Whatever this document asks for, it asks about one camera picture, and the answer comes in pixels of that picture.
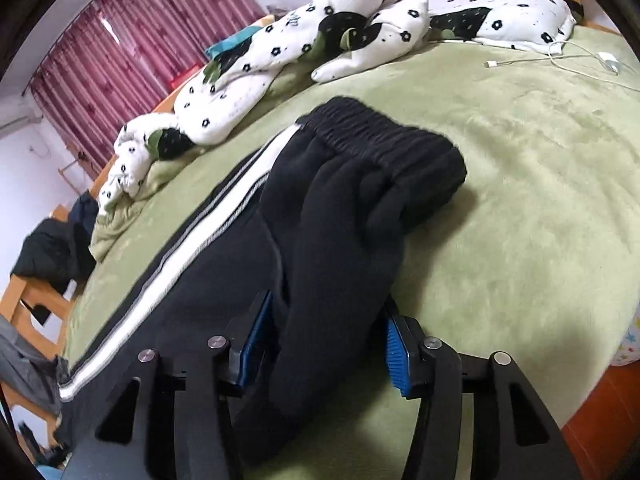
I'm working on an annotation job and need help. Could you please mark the navy blue garment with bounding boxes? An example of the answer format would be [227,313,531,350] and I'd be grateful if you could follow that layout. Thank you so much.
[67,191,99,237]

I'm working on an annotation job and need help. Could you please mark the wooden bed frame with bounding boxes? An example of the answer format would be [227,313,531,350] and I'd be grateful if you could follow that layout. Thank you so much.
[1,0,579,451]

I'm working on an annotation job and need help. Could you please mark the maroon window curtain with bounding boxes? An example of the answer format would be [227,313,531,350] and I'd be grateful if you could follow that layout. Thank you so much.
[29,0,264,176]

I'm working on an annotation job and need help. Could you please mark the black jacket on footboard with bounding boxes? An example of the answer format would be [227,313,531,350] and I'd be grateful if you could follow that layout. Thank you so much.
[11,218,96,295]

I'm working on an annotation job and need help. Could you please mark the white floral quilt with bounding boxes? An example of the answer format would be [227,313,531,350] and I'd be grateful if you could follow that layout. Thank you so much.
[96,0,584,214]

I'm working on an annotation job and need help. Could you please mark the white charging cable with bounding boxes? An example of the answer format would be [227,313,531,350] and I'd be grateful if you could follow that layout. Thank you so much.
[484,39,640,94]

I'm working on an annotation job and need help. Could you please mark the teal pillow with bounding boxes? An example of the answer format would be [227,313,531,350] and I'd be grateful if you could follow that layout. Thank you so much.
[205,25,262,61]

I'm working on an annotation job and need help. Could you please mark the grey denim pants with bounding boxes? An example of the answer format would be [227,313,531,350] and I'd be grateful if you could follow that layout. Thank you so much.
[0,318,67,415]

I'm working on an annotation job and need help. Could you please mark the black pants white stripe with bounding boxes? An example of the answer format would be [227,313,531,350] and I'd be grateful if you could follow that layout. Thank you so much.
[58,96,466,465]

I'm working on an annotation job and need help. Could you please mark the green fleece bed blanket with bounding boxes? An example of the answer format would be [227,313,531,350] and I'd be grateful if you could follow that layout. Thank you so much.
[63,27,640,480]

